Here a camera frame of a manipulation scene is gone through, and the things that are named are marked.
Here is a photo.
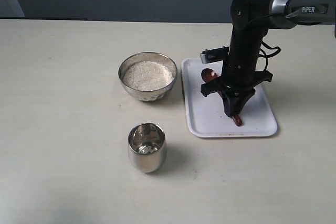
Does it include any steel bowl of rice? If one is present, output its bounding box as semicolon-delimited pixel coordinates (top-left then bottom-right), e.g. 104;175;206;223
118;52;178;102

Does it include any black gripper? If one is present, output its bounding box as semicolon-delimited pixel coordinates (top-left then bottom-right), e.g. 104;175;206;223
201;28;272;116

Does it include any brown wooden spoon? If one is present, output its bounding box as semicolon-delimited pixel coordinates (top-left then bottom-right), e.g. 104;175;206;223
201;68;243;127

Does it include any stainless steel cup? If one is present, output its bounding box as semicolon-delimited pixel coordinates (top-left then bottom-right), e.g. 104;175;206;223
128;122;167;173

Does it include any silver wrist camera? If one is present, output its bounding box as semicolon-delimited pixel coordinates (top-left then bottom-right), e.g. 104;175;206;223
200;47;229;64

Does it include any white rectangular tray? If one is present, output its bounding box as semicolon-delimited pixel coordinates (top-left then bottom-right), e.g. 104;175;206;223
181;56;278;139

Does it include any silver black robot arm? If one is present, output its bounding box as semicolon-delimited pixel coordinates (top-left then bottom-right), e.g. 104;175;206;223
201;0;335;117

